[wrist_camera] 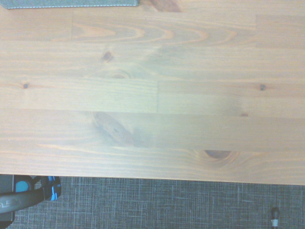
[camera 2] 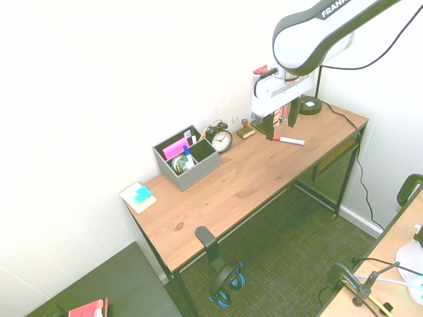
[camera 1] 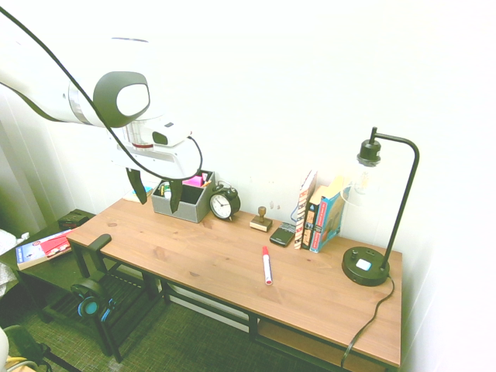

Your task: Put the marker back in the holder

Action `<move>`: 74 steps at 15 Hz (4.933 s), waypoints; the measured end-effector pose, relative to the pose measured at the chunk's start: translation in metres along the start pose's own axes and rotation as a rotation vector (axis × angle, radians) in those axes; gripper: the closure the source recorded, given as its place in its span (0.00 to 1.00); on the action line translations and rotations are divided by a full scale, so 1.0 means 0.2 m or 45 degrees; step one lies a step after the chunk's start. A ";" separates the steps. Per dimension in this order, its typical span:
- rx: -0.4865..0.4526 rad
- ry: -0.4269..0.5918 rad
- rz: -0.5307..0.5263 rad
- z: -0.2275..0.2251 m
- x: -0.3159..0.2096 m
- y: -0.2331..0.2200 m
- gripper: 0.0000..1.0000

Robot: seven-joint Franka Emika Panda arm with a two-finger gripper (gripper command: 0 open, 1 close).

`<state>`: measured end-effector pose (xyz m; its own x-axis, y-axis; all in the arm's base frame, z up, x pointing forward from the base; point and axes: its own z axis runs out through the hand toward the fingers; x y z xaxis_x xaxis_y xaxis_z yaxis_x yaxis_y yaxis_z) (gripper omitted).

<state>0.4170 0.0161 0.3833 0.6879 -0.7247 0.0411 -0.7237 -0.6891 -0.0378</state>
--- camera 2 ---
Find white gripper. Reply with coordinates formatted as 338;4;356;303
250;73;315;142

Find red capped white marker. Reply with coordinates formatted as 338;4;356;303
272;135;306;147

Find blue capped white marker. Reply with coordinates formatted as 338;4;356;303
182;145;196;168

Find black desk lamp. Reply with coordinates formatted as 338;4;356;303
298;64;324;116

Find wooden rubber stamp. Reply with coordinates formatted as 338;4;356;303
236;118;256;140

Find black twin bell alarm clock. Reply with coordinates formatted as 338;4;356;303
205;120;234;153

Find grey desk organizer box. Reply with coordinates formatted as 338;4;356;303
152;124;221;192

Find pink sticky note pad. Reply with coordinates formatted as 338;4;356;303
162;137;190;159

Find green tape roll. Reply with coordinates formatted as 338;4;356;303
171;155;189;175

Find black headphone hook clamp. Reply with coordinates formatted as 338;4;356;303
194;226;229;275

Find teal sticky note block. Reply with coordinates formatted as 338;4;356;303
133;186;152;203

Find light wood robot table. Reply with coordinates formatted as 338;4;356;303
319;190;423;317

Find black C clamp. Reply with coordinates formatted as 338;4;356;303
327;262;401;308

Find black and blue headphones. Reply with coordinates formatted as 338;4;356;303
208;262;247;309

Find white notepad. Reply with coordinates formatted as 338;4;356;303
119;181;158;215

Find white stand base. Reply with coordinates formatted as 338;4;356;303
395;236;423;298

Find black cabinet top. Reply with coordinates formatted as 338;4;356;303
24;241;183;317

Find red notebook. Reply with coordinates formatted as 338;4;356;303
67;297;109;317

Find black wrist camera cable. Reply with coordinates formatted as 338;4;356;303
253;69;278;99

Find wooden desk with black frame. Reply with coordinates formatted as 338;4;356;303
124;98;370;317

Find black lamp power cable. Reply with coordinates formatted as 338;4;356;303
321;100;386;231

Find black clamp handle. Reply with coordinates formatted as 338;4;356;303
396;174;423;207

